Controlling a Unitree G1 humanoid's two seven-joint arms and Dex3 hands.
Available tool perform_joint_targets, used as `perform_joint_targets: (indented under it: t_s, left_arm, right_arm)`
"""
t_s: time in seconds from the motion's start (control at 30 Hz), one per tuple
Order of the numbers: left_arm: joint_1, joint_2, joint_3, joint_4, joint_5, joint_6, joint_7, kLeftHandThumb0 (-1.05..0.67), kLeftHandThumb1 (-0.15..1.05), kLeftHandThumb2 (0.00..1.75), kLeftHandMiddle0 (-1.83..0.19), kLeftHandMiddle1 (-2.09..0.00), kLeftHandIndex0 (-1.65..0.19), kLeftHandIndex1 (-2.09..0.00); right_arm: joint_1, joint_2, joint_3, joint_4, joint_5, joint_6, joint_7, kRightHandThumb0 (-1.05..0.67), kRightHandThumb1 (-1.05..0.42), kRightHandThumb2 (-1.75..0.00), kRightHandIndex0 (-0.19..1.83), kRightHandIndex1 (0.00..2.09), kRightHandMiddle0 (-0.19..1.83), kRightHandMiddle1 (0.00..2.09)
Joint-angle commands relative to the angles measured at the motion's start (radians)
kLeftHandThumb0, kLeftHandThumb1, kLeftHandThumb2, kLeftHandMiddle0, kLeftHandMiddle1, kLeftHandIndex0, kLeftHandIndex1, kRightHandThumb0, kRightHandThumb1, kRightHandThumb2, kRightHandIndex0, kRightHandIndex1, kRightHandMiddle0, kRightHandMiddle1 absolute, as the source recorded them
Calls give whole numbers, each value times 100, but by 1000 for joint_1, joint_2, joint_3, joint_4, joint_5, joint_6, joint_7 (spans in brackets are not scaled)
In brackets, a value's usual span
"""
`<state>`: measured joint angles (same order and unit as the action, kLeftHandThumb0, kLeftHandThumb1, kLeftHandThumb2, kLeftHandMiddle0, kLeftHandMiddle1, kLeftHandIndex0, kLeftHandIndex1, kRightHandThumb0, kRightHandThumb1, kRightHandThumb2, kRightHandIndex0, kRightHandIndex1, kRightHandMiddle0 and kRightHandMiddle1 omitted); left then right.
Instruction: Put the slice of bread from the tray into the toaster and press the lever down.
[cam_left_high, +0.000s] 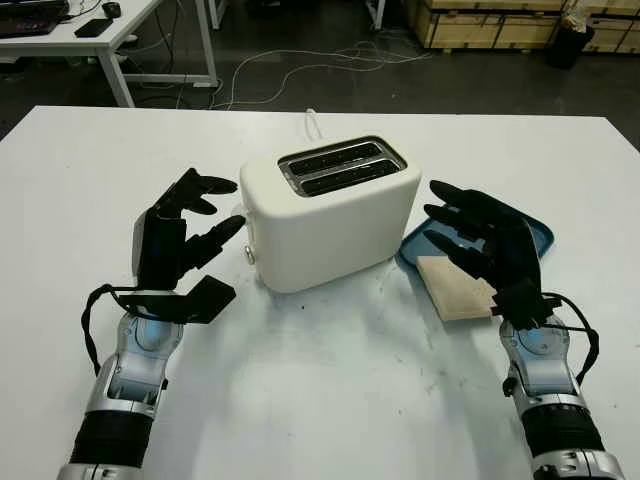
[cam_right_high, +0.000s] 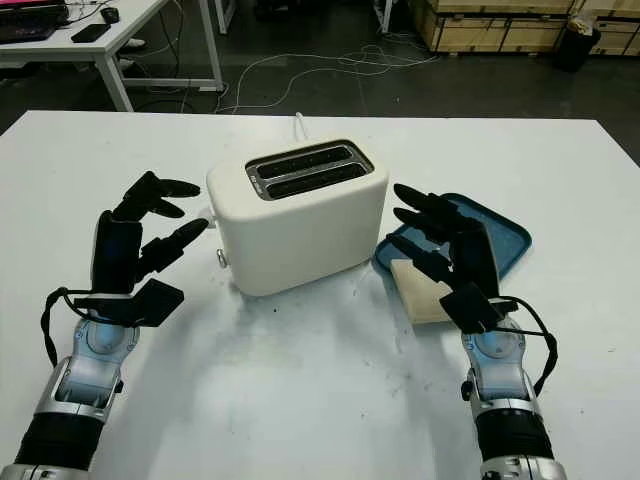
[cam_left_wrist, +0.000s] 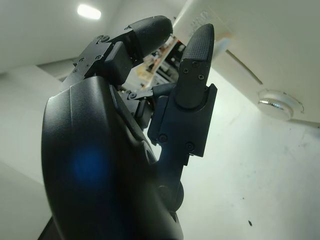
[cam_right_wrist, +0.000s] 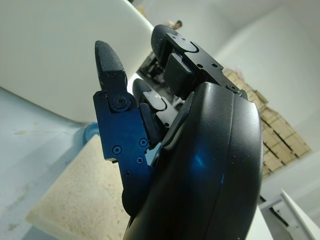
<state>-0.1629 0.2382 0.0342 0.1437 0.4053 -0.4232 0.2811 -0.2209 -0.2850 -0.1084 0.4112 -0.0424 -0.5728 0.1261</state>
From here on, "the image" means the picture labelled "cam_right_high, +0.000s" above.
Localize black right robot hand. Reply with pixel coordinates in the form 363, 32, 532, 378
387, 183, 503, 301

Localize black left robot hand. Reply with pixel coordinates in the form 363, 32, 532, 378
89, 170, 209, 297

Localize white bread slice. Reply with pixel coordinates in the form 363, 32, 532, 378
389, 258, 459, 326

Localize blue plastic tray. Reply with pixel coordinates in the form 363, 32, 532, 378
373, 193, 532, 282

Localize cream white two-slot toaster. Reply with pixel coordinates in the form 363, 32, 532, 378
206, 138, 390, 299

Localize white office desk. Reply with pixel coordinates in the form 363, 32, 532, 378
0, 0, 225, 113

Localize black smartphone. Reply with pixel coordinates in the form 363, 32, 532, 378
71, 22, 112, 44

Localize black trash bin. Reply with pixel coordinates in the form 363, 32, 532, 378
553, 23, 602, 73

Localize wooden shipping crates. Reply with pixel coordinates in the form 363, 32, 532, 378
408, 0, 640, 57

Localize black laptop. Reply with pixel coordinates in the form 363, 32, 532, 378
0, 0, 70, 42

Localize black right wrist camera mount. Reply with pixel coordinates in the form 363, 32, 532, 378
438, 281, 504, 335

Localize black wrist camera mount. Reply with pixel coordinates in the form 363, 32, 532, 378
73, 278, 185, 330
438, 281, 504, 335

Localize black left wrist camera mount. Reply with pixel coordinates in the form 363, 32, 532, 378
73, 278, 185, 330

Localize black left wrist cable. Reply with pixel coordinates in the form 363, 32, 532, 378
42, 286, 101, 370

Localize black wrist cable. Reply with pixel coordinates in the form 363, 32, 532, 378
492, 296, 560, 397
42, 286, 101, 370

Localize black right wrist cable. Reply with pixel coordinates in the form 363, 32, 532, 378
492, 296, 560, 397

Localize white cable on floor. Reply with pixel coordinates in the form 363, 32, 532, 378
214, 43, 442, 114

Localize white metal table frame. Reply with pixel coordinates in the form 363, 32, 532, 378
372, 0, 397, 34

